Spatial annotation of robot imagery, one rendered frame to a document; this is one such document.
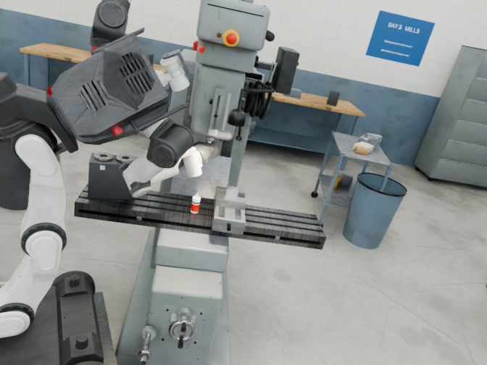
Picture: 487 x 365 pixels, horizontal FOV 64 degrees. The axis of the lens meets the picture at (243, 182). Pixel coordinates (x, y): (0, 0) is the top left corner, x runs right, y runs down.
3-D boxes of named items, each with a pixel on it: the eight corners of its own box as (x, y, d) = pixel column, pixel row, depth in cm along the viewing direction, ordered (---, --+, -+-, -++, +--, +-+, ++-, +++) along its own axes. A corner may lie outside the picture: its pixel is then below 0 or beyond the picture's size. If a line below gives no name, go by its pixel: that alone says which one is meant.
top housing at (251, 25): (263, 53, 149) (272, 7, 142) (194, 38, 145) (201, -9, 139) (252, 40, 192) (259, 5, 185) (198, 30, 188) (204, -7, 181)
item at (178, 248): (225, 273, 188) (230, 253, 184) (153, 264, 183) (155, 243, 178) (223, 220, 234) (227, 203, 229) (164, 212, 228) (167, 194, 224)
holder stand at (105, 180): (135, 200, 194) (138, 164, 186) (87, 198, 187) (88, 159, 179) (135, 189, 204) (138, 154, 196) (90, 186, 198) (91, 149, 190)
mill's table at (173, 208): (322, 250, 203) (326, 237, 199) (73, 216, 185) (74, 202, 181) (311, 227, 224) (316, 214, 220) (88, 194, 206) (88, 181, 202)
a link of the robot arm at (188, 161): (204, 145, 171) (195, 151, 160) (210, 168, 174) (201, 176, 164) (181, 148, 174) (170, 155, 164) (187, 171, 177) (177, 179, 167)
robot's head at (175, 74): (169, 96, 135) (192, 85, 136) (156, 69, 129) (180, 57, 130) (164, 91, 140) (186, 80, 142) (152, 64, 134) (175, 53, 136)
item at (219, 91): (217, 136, 171) (225, 89, 163) (207, 135, 171) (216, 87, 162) (217, 133, 175) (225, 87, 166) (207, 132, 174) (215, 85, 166)
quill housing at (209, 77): (233, 143, 177) (248, 72, 164) (188, 135, 174) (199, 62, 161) (232, 130, 195) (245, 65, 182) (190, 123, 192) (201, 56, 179)
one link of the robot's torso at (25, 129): (-3, 137, 113) (36, 119, 115) (1, 122, 124) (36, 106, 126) (25, 172, 121) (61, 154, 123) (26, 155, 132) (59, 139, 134)
